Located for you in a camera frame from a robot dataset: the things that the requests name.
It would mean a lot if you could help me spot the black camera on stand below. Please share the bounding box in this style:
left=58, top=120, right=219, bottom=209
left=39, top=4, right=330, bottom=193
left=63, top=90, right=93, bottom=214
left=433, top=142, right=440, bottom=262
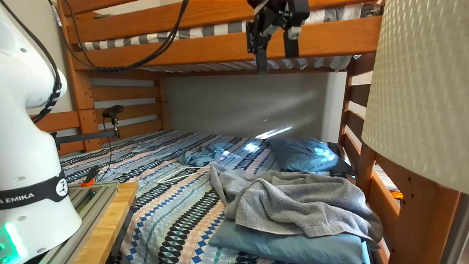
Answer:
left=102, top=104, right=127, bottom=130

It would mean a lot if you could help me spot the blue pillow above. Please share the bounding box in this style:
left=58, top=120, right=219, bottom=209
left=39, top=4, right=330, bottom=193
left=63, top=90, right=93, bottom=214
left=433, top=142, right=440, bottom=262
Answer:
left=267, top=134, right=355, bottom=177

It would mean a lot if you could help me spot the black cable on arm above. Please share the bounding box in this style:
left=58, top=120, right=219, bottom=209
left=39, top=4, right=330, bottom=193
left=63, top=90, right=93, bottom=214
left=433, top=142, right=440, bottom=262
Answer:
left=0, top=0, right=69, bottom=124

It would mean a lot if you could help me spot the grey metal mount bar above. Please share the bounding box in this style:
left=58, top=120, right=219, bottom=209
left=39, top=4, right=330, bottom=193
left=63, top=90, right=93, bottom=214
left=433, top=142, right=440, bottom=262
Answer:
left=52, top=126, right=122, bottom=146

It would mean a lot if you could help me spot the wooden bunk bed frame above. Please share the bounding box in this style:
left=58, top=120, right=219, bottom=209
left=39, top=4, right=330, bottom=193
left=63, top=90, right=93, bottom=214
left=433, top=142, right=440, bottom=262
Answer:
left=34, top=0, right=464, bottom=264

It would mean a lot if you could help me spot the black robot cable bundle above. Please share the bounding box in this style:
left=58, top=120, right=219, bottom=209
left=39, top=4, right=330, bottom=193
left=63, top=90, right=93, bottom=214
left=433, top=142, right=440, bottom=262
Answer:
left=61, top=0, right=191, bottom=73

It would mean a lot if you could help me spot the cream lampshade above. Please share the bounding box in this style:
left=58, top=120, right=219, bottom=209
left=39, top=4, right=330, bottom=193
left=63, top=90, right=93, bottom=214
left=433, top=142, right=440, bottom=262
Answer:
left=361, top=0, right=469, bottom=195

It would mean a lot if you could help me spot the patterned striped bedspread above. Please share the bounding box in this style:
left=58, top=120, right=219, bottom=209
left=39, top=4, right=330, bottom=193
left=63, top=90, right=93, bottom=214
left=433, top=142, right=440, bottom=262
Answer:
left=61, top=127, right=379, bottom=264

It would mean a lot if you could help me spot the grey towel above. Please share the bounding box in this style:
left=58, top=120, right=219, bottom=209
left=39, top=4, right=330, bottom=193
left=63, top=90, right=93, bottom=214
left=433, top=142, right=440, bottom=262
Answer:
left=209, top=162, right=386, bottom=241

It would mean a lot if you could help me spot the teal blue cushion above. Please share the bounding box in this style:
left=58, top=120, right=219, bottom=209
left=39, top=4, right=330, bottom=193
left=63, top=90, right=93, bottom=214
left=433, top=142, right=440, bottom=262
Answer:
left=209, top=218, right=374, bottom=264

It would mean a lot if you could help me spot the aluminium frame rail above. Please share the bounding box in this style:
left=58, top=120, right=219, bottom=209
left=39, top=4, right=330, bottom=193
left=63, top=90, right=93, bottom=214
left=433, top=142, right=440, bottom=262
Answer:
left=39, top=180, right=121, bottom=264

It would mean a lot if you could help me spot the orange clamp handle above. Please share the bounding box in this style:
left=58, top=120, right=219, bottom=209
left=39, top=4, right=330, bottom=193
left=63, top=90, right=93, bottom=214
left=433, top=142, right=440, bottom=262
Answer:
left=80, top=165, right=102, bottom=190

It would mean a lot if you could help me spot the crumpled blue cloth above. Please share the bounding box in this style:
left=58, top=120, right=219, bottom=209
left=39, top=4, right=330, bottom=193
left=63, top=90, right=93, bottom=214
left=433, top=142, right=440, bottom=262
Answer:
left=179, top=140, right=232, bottom=170

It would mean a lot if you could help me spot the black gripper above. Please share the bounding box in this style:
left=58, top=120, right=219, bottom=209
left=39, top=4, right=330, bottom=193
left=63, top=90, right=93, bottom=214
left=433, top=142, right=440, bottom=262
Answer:
left=245, top=0, right=313, bottom=74

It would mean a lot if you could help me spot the striped bunk mattress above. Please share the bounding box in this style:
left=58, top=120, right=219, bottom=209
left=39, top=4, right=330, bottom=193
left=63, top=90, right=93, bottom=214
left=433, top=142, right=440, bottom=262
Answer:
left=80, top=1, right=386, bottom=74

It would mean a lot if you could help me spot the wooden board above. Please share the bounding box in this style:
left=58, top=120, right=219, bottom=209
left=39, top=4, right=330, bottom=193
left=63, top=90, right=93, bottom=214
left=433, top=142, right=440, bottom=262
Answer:
left=72, top=181, right=140, bottom=264

